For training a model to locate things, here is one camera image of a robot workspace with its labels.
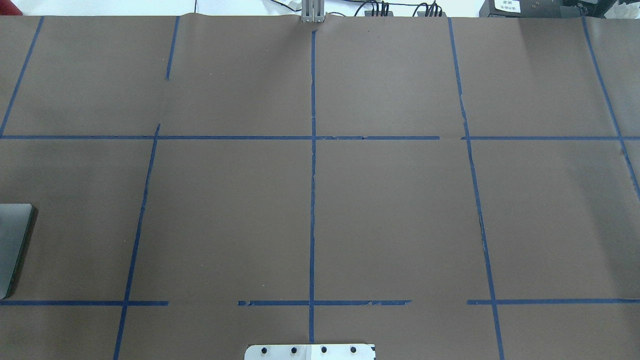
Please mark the grey closed laptop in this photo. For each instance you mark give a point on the grey closed laptop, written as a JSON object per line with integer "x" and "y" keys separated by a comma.
{"x": 15, "y": 223}

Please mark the brown paper table cover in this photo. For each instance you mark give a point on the brown paper table cover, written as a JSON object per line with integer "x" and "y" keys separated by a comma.
{"x": 440, "y": 188}

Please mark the black mini computer box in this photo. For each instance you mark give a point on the black mini computer box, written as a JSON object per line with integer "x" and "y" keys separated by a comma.
{"x": 553, "y": 9}

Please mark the aluminium frame post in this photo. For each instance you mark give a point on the aluminium frame post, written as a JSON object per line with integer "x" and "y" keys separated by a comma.
{"x": 313, "y": 11}

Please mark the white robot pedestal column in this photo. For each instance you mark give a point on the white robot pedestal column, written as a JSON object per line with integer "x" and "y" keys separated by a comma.
{"x": 327, "y": 351}

